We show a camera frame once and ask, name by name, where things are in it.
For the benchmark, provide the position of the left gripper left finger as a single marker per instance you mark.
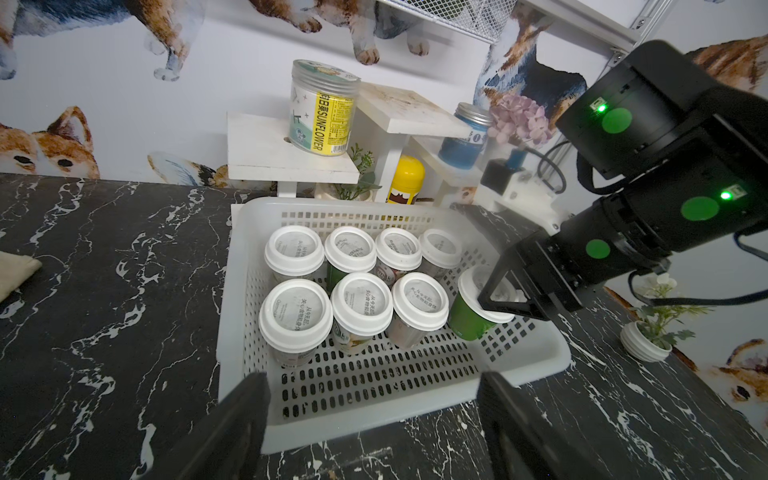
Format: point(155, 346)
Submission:
point(226, 444)

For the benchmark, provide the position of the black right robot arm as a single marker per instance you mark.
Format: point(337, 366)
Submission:
point(685, 162)

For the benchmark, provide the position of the small white potted flower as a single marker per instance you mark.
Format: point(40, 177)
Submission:
point(649, 339)

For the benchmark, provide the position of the yogurt cup front row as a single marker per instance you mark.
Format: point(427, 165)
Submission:
point(441, 252)
point(467, 319)
point(348, 250)
point(295, 318)

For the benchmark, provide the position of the white plastic perforated basket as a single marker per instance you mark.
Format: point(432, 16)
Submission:
point(334, 394)

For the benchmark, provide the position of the white wire wall basket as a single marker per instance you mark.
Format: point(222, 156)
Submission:
point(483, 20)

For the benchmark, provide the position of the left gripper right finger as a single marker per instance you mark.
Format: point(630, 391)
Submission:
point(520, 443)

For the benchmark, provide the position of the blue white small jar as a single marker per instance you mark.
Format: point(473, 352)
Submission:
point(463, 152)

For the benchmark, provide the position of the yellow sunflower seed can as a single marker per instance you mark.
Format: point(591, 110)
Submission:
point(322, 107)

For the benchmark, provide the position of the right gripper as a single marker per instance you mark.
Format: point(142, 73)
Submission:
point(543, 275)

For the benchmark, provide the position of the white wooden tiered shelf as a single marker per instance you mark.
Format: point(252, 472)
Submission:
point(388, 122)

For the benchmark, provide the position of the yogurt cup row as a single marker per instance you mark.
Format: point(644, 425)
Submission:
point(295, 318)
point(294, 252)
point(348, 250)
point(421, 306)
point(441, 252)
point(467, 319)
point(362, 307)
point(398, 252)

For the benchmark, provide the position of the pink flower pot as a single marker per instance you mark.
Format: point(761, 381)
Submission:
point(520, 121)

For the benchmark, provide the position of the beige work glove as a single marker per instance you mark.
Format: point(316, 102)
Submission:
point(14, 271)

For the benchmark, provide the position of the yogurt cup back row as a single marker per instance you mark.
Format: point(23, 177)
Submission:
point(398, 252)
point(294, 252)
point(421, 306)
point(362, 307)

